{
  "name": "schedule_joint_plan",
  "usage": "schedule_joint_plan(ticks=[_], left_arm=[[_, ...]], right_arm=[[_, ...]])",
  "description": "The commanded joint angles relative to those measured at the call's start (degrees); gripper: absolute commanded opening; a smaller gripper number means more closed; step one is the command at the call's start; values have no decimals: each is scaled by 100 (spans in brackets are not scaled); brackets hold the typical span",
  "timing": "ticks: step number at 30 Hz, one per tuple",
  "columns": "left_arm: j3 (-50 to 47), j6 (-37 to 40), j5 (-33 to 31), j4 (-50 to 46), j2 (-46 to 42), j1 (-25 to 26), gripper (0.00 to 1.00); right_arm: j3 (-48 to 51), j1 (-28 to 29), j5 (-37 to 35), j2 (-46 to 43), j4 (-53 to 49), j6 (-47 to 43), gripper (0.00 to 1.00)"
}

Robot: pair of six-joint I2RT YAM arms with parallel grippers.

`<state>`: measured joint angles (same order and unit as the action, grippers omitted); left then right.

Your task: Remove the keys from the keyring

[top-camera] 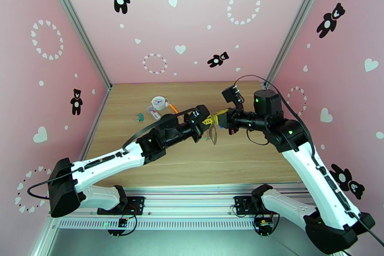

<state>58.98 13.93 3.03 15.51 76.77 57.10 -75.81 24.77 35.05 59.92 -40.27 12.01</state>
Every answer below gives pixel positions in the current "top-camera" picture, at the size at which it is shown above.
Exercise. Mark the white alarm clock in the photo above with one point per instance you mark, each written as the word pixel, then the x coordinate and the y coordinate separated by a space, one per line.
pixel 158 102

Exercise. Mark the clear box with red label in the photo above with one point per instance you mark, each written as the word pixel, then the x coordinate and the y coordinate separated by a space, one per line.
pixel 154 113

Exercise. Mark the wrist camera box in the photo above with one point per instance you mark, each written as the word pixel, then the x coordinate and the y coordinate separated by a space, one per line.
pixel 231 94
pixel 201 112

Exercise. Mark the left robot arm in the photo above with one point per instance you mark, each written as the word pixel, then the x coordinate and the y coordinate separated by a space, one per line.
pixel 105 162

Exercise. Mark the teal binder clips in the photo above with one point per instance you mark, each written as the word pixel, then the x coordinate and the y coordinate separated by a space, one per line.
pixel 139 117

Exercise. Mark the orange pencil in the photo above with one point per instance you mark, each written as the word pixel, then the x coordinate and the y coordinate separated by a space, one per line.
pixel 174 109

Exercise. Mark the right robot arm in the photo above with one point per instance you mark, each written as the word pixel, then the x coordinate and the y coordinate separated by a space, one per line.
pixel 318 180

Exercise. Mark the aluminium table edge rail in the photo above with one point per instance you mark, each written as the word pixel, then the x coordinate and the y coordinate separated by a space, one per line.
pixel 99 114

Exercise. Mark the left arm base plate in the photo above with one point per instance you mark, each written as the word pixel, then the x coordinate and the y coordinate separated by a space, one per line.
pixel 138 204

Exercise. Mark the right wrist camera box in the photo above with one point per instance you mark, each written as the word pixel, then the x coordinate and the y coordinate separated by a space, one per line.
pixel 231 94

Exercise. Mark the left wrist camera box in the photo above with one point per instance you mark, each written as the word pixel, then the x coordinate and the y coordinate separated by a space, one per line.
pixel 201 112

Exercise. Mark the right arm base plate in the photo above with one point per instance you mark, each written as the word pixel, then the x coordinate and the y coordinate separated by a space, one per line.
pixel 240 204

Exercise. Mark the grey steel platform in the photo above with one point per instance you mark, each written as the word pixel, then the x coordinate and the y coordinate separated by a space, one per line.
pixel 192 243

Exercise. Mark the aluminium mounting rail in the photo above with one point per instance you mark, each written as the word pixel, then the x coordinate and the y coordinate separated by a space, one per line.
pixel 192 201

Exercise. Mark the aluminium corner post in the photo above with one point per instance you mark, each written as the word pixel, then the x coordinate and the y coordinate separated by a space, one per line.
pixel 295 24
pixel 77 24

